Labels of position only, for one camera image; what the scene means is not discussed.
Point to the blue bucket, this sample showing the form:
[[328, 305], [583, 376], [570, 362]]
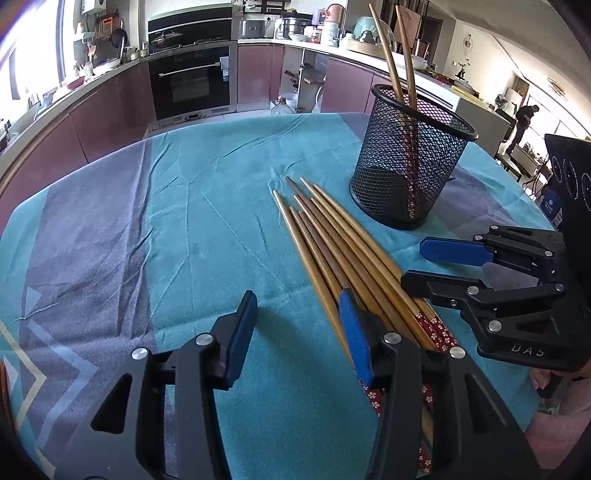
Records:
[[551, 210]]

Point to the bundle of wooden chopsticks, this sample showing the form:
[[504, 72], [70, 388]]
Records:
[[332, 258]]

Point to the steel cooking pot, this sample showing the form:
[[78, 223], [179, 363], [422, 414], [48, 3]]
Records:
[[294, 27]]

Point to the teal and grey tablecloth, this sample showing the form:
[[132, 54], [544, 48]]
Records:
[[184, 207]]

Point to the black mesh utensil holder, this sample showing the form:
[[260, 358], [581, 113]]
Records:
[[392, 152]]

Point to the person's pink clothing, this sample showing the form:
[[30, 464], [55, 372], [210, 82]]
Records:
[[558, 434]]

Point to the white water heater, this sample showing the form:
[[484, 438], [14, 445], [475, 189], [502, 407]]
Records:
[[93, 5]]

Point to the white kitchen countertop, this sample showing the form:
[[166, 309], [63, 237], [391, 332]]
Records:
[[434, 85]]

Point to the ceiling lamp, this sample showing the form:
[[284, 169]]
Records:
[[557, 86]]

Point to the purple kitchen cabinet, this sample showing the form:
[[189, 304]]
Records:
[[92, 124], [256, 74], [351, 87]]

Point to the pan with glass lid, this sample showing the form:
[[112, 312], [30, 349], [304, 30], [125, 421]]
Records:
[[164, 38]]

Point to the green domed food cover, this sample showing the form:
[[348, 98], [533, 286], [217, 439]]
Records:
[[371, 30]]

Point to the kitchen window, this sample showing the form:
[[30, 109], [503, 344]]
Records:
[[32, 41]]

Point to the clear oil bottle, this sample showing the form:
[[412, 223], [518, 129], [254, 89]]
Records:
[[282, 106]]

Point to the hanging black wok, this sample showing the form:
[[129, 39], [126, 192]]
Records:
[[119, 37]]

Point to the black built-in oven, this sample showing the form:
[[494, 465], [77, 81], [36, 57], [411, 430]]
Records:
[[189, 87]]

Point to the pink kettle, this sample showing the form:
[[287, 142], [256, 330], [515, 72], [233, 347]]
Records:
[[334, 14]]

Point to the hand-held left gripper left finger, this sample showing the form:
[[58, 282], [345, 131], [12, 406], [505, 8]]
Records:
[[240, 337]]

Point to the person's right hand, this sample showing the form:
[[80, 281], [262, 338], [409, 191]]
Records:
[[545, 383]]

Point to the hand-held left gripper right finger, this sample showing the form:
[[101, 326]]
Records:
[[358, 332]]

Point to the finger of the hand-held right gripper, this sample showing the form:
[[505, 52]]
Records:
[[438, 290], [452, 251]]

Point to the silver rice cooker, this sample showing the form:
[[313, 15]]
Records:
[[253, 28]]

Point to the black range hood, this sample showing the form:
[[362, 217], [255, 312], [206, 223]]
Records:
[[194, 27]]

